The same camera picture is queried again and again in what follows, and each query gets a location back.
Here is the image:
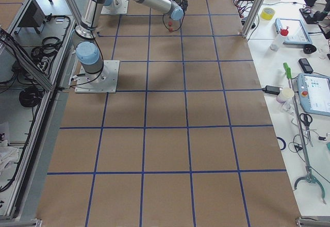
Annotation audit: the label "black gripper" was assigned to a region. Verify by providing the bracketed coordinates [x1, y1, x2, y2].
[181, 0, 188, 12]

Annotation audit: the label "yellow tape roll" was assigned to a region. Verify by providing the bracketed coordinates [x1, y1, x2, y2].
[260, 7, 275, 21]

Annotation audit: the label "red capped squeeze bottle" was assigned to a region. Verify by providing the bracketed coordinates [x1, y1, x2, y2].
[270, 27, 289, 52]

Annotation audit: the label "teach pendant far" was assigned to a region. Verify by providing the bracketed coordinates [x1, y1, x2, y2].
[274, 18, 312, 46]

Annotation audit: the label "teach pendant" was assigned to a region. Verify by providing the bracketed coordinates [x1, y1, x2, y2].
[296, 73, 329, 116]
[274, 18, 312, 46]

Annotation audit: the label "black power adapter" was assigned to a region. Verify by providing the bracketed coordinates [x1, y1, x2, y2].
[262, 85, 281, 95]

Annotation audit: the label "paper cup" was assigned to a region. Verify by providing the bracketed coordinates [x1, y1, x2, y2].
[276, 88, 294, 103]

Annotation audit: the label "teach pendant near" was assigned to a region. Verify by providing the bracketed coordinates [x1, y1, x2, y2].
[296, 73, 329, 116]

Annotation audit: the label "black scissors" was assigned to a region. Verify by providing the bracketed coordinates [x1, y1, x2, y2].
[300, 113, 313, 147]

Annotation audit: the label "long reach grabber tool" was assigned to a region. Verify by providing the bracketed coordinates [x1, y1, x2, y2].
[283, 62, 326, 205]

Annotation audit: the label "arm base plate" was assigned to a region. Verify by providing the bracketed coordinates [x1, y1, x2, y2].
[75, 60, 120, 93]
[101, 0, 128, 15]

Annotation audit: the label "aluminium frame post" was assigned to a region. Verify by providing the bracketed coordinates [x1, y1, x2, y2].
[242, 0, 264, 38]

